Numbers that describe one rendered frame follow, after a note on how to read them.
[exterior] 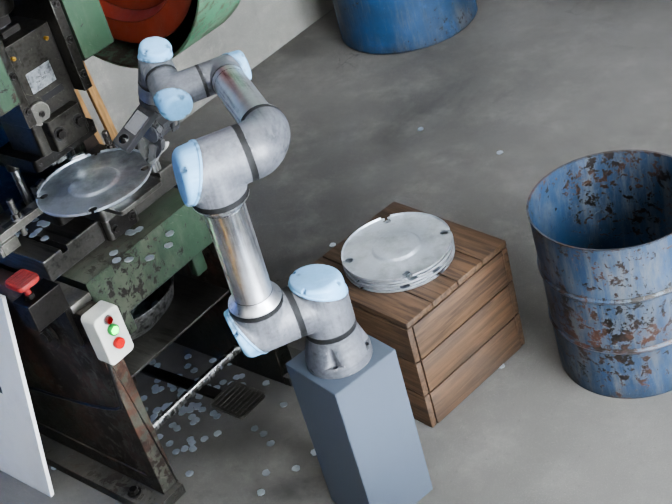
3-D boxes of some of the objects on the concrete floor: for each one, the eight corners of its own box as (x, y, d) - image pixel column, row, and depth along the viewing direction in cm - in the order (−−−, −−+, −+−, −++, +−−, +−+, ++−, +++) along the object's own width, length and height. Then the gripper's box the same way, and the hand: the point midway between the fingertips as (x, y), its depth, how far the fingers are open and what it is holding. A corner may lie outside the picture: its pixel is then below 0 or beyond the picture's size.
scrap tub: (745, 320, 316) (736, 165, 290) (671, 424, 293) (654, 266, 266) (600, 283, 342) (580, 138, 316) (522, 376, 319) (493, 228, 292)
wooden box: (525, 343, 329) (506, 240, 309) (433, 428, 311) (405, 324, 291) (418, 298, 356) (394, 200, 337) (327, 374, 338) (296, 275, 319)
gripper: (184, 94, 281) (181, 158, 297) (154, 76, 283) (153, 140, 300) (159, 113, 276) (158, 177, 292) (129, 94, 279) (129, 159, 295)
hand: (147, 161), depth 293 cm, fingers closed
